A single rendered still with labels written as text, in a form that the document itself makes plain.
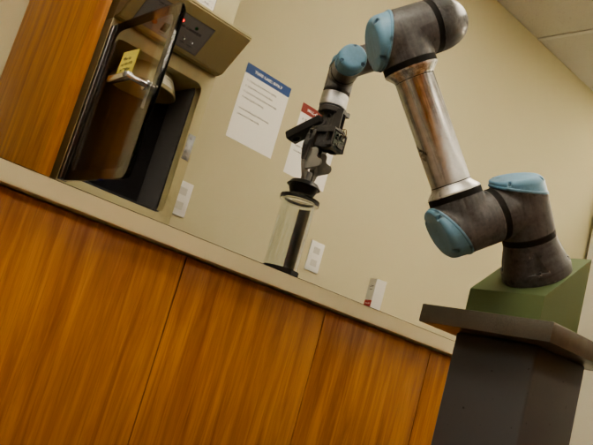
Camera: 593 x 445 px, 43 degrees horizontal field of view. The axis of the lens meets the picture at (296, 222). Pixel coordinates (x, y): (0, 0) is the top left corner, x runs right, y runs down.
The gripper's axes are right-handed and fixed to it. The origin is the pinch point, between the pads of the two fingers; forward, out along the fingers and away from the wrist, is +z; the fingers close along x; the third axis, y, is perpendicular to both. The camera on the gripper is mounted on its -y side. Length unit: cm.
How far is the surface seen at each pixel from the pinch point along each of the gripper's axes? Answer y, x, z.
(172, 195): -22.4, -23.3, 15.8
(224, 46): -15.6, -28.6, -23.8
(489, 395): 63, -6, 45
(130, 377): 0, -42, 61
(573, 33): 7, 172, -141
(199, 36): -18.3, -35.2, -22.9
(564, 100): -3, 210, -124
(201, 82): -22.8, -25.3, -15.2
